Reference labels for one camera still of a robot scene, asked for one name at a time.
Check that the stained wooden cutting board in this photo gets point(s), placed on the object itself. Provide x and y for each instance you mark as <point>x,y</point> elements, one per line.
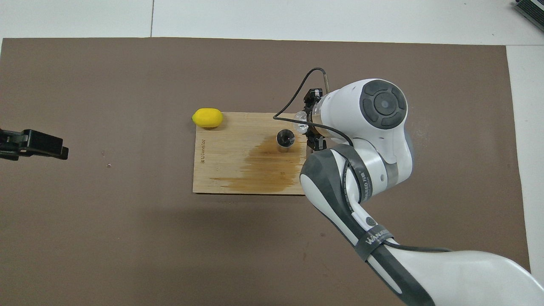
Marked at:
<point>238,157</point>

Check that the yellow lemon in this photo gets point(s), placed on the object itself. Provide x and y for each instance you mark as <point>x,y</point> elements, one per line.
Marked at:
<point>207,117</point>

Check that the small clear plastic cup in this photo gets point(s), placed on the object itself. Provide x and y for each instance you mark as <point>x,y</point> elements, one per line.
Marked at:
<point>301,123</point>

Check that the grey ribbed device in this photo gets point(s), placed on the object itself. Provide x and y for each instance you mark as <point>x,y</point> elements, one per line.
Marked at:
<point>531,9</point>

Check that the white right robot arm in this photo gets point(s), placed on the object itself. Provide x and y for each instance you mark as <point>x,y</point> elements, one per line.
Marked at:
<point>382,127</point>

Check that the brown table mat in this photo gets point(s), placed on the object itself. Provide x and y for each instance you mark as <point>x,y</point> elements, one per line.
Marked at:
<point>170,246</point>

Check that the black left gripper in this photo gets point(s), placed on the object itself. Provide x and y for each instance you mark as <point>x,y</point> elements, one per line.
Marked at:
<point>10,138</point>

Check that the steel double jigger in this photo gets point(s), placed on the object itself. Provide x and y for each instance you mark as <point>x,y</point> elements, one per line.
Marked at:
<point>285,139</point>

